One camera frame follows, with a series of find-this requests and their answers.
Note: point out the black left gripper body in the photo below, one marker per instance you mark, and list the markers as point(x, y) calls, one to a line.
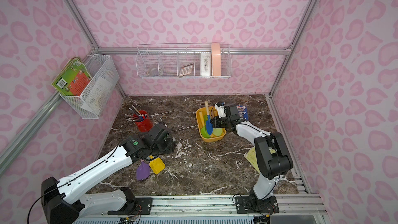
point(168, 143)

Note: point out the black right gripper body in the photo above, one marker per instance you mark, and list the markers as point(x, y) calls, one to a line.
point(218, 121)

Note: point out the light green shovel wooden handle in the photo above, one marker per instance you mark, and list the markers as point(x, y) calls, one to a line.
point(217, 132)

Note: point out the blue shovel wooden handle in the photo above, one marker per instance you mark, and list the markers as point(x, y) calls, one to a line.
point(209, 127)

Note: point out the yellow plastic scoop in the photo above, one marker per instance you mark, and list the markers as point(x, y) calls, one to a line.
point(156, 164)

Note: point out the purple plastic shovel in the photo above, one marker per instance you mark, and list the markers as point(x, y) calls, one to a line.
point(143, 171)

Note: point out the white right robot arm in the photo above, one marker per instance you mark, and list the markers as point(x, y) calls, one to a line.
point(273, 157)

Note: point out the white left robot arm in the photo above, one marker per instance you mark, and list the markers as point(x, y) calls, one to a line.
point(67, 199)

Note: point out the yellow plastic storage box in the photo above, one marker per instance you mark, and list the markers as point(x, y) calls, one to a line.
point(212, 138)

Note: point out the white box in shelf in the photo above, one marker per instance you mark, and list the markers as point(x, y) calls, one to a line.
point(205, 64)

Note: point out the red pen cup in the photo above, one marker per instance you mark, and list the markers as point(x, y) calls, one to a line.
point(144, 123)

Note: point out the yellow green booklet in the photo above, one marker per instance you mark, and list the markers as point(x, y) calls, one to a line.
point(252, 159)

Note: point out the small brown palette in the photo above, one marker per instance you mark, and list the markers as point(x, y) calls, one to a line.
point(186, 70)

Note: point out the round glass jar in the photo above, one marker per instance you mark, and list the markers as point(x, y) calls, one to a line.
point(153, 71)

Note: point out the pink case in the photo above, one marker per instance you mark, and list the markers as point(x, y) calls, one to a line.
point(216, 59)

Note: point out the green red book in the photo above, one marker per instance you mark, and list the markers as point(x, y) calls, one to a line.
point(73, 79)

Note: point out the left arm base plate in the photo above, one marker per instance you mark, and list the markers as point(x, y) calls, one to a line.
point(133, 205)

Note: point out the white wire wall basket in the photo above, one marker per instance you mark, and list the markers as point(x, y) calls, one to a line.
point(104, 77)

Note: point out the white wire wall shelf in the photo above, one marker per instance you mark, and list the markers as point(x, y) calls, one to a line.
point(171, 59)

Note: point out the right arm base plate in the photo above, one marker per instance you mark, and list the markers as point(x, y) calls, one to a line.
point(251, 205)

